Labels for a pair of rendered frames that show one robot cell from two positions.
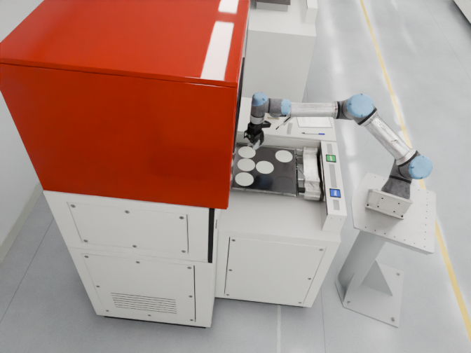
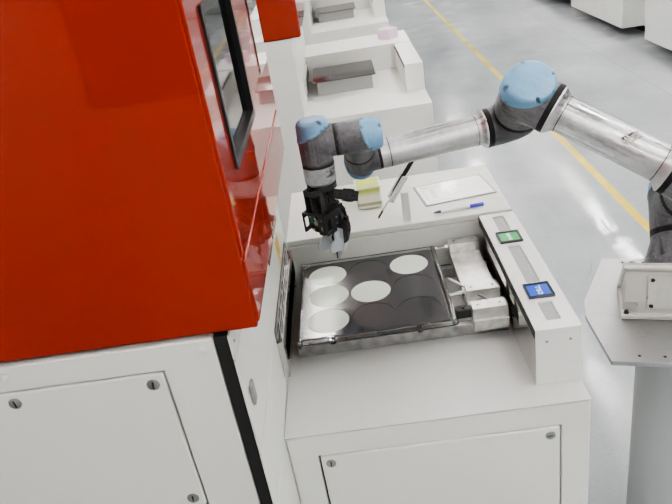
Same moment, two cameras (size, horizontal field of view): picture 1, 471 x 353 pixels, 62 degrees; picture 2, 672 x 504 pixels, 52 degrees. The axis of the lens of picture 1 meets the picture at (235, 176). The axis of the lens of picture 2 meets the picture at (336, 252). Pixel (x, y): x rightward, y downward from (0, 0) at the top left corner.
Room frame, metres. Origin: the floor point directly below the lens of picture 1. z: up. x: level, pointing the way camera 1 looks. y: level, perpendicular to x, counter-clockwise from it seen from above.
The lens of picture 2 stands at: (0.12, -0.15, 1.78)
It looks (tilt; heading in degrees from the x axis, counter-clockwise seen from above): 27 degrees down; 2
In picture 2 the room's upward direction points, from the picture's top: 10 degrees counter-clockwise
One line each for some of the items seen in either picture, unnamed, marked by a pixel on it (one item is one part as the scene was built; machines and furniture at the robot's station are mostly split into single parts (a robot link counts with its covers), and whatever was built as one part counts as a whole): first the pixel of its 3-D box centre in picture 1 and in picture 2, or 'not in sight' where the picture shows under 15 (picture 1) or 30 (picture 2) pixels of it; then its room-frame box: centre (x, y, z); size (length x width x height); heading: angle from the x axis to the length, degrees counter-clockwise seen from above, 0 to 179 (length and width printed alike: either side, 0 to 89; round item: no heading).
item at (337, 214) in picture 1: (329, 183); (523, 287); (1.51, -0.52, 0.89); 0.55 x 0.09 x 0.14; 179
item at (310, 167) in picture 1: (310, 174); (476, 284); (1.60, -0.42, 0.87); 0.36 x 0.08 x 0.03; 179
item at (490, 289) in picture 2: (312, 180); (481, 289); (1.52, -0.42, 0.89); 0.08 x 0.03 x 0.03; 89
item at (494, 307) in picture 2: (312, 191); (489, 307); (1.44, -0.42, 0.89); 0.08 x 0.03 x 0.03; 89
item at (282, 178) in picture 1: (264, 167); (370, 291); (1.58, -0.16, 0.90); 0.34 x 0.34 x 0.01; 89
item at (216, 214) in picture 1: (222, 172); (267, 303); (1.39, 0.07, 1.02); 0.82 x 0.03 x 0.40; 179
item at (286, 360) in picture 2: not in sight; (288, 307); (1.57, 0.05, 0.89); 0.44 x 0.02 x 0.10; 179
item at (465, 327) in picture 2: (273, 191); (402, 336); (1.46, -0.22, 0.84); 0.50 x 0.02 x 0.03; 89
